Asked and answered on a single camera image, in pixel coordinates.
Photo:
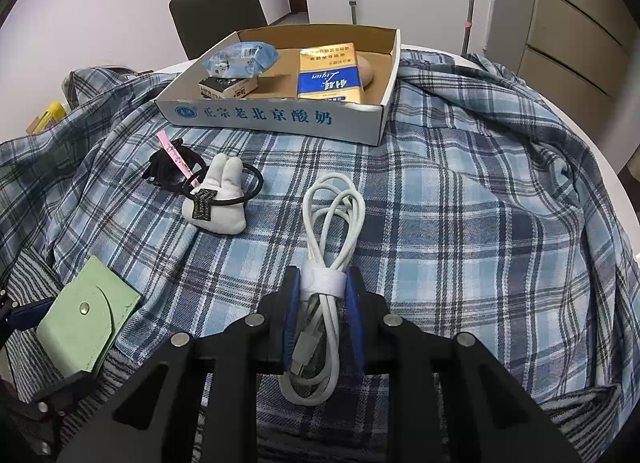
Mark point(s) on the gold refrigerator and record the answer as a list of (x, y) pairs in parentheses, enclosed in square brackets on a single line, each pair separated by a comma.
[(570, 33)]

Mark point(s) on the cardboard box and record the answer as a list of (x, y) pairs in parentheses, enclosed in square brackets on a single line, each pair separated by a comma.
[(260, 115)]

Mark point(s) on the yellow plastic item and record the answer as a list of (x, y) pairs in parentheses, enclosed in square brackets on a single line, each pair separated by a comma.
[(50, 115)]

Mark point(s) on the dark grey chair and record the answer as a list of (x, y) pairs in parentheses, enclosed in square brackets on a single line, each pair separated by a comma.
[(215, 13)]

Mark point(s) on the blue wet wipes pack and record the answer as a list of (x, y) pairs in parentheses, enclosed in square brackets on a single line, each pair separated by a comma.
[(240, 58)]

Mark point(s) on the blue plaid cloth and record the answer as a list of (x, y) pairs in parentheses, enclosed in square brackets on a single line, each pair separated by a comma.
[(450, 218)]

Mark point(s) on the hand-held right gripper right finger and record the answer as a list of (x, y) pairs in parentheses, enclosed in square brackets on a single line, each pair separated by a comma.
[(354, 323)]

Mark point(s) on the tan round pad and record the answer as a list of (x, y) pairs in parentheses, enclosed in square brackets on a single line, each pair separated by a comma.
[(367, 72)]

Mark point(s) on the blue and gold packet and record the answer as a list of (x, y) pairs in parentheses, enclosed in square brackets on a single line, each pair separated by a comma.
[(327, 78)]

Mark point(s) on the small black and white box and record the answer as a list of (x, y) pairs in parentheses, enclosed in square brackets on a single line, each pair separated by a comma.
[(225, 86)]

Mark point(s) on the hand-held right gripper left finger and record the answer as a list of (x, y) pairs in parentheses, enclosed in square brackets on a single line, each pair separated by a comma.
[(291, 323)]

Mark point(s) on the light green snap wallet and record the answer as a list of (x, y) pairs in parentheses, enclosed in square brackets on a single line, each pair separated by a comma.
[(75, 323)]

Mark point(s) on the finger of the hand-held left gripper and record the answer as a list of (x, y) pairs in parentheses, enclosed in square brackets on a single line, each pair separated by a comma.
[(62, 390), (30, 315)]

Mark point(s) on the grey striped cloth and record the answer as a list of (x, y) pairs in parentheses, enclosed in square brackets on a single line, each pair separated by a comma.
[(30, 275)]

